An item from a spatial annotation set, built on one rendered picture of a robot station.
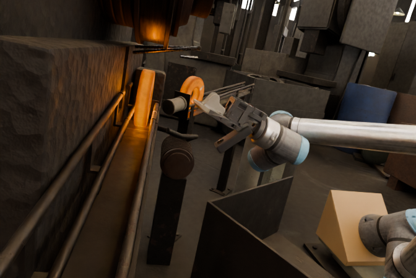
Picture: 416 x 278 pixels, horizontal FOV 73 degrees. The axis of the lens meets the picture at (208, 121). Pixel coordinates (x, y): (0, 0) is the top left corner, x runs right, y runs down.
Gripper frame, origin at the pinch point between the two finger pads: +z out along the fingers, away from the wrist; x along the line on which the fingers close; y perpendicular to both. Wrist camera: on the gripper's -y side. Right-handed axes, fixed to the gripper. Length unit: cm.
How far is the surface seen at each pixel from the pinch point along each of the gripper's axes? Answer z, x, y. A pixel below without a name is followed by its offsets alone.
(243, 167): -50, -58, -27
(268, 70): -147, -375, 52
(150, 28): 19.0, 13.7, 11.8
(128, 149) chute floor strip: 11.6, 17.5, -13.5
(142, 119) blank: 11.6, 6.1, -9.2
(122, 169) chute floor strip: 11.2, 26.3, -14.1
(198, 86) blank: -4.5, -41.7, 1.4
